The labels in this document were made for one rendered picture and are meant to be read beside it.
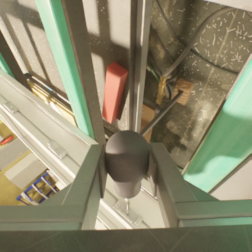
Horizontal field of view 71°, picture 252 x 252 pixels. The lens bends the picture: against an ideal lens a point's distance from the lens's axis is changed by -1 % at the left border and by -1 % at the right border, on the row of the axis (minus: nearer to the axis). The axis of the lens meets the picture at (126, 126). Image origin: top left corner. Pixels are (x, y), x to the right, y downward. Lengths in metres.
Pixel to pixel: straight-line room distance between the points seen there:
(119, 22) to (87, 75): 0.30
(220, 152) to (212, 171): 0.03
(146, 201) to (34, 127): 0.29
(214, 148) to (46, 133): 0.35
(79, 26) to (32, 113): 0.29
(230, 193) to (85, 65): 0.24
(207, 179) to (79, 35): 0.22
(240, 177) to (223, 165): 0.03
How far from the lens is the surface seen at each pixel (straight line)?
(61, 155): 0.38
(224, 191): 0.24
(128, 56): 0.58
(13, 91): 0.58
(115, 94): 0.65
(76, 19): 0.24
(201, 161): 0.19
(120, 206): 0.32
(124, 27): 0.55
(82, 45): 0.26
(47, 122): 0.45
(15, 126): 0.98
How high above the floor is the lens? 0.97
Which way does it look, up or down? 28 degrees down
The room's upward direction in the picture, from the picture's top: 133 degrees counter-clockwise
